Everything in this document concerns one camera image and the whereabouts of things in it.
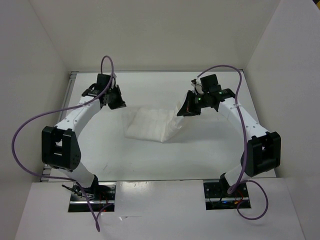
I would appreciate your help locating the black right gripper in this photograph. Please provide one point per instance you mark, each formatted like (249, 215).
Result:
(187, 109)

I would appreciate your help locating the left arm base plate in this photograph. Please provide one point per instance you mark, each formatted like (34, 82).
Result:
(103, 202)

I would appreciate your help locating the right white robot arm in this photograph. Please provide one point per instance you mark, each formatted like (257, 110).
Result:
(262, 148)

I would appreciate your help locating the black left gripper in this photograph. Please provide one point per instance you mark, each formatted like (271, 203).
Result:
(120, 103)

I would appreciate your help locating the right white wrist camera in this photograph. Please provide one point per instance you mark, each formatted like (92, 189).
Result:
(197, 87)

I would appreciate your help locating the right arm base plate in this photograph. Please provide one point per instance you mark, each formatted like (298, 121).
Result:
(217, 199)

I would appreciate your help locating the white pleated skirt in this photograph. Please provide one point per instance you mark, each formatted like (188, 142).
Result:
(150, 124)

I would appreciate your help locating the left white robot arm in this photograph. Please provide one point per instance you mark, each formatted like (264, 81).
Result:
(59, 144)

